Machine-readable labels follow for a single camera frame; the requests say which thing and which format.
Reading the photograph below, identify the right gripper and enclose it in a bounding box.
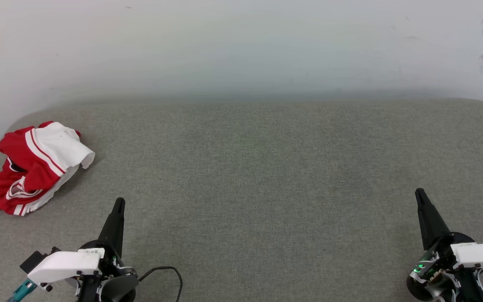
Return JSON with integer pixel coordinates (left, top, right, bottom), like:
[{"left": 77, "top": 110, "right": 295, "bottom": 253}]
[{"left": 407, "top": 188, "right": 477, "bottom": 302}]

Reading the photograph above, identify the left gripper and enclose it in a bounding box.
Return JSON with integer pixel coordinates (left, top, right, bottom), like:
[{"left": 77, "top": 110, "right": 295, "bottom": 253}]
[{"left": 78, "top": 198, "right": 138, "bottom": 279}]

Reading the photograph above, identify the red and white jersey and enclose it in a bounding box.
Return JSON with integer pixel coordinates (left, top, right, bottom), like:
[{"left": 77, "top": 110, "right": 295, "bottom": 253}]
[{"left": 0, "top": 121, "right": 96, "bottom": 216}]

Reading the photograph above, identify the thin black cable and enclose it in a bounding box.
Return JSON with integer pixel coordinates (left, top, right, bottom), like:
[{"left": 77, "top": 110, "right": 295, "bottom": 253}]
[{"left": 138, "top": 266, "right": 183, "bottom": 302}]

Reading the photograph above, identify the teal camera cable plug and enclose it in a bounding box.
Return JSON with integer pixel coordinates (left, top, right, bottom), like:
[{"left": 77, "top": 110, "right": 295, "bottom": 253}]
[{"left": 6, "top": 279, "right": 37, "bottom": 302}]

